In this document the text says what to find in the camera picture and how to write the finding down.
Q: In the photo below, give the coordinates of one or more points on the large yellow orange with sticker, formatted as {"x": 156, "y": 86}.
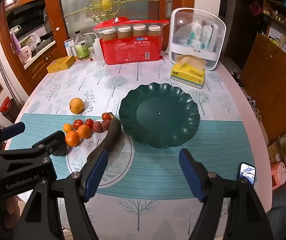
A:
{"x": 76, "y": 105}

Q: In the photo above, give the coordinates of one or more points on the large mandarin orange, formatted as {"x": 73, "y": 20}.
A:
{"x": 72, "y": 138}

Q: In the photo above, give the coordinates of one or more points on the small white blue carton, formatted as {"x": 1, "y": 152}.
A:
{"x": 68, "y": 45}

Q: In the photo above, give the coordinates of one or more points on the red paper cup package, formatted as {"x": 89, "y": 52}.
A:
{"x": 129, "y": 41}

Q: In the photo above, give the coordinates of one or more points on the smartphone on table edge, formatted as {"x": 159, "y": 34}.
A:
{"x": 247, "y": 171}

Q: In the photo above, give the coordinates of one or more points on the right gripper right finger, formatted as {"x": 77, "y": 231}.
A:
{"x": 210, "y": 189}

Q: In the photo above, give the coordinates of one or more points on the white squeeze bottle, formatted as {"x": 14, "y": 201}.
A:
{"x": 96, "y": 45}

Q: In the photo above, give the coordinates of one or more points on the person's left hand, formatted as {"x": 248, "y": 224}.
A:
{"x": 9, "y": 212}

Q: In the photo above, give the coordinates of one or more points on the white cosmetic storage box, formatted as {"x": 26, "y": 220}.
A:
{"x": 198, "y": 33}

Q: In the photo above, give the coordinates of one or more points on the medium mandarin orange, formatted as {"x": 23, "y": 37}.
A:
{"x": 84, "y": 131}

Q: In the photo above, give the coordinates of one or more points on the yellow flat box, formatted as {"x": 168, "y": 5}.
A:
{"x": 60, "y": 64}

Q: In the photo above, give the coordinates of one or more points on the large red cherry tomato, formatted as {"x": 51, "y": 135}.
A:
{"x": 77, "y": 123}

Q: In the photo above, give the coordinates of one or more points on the small glass jar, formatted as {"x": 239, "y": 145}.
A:
{"x": 91, "y": 53}

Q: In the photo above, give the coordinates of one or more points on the small yellow-orange citrus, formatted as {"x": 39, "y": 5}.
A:
{"x": 67, "y": 128}

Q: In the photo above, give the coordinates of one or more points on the small red cherry tomato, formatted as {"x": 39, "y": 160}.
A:
{"x": 89, "y": 122}

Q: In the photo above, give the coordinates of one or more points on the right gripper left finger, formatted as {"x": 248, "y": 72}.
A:
{"x": 78, "y": 188}

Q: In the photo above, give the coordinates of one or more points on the dark green scalloped plate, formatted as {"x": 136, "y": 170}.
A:
{"x": 159, "y": 115}

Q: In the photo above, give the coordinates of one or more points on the clear bottle green label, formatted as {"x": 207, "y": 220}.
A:
{"x": 81, "y": 45}

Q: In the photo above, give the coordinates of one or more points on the pink appliance on floor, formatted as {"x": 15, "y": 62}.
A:
{"x": 278, "y": 173}

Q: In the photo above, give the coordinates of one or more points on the reddish brown lychee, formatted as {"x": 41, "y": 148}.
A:
{"x": 97, "y": 127}

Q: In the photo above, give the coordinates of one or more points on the yellow tissue pack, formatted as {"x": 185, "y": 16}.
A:
{"x": 189, "y": 70}

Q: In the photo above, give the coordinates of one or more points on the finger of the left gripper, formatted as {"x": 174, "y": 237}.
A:
{"x": 11, "y": 131}
{"x": 55, "y": 144}

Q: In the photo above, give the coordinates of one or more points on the overripe dark banana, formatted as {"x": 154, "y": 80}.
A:
{"x": 110, "y": 140}

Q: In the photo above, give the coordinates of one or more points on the red cherry tomato near plate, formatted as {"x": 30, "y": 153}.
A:
{"x": 106, "y": 116}

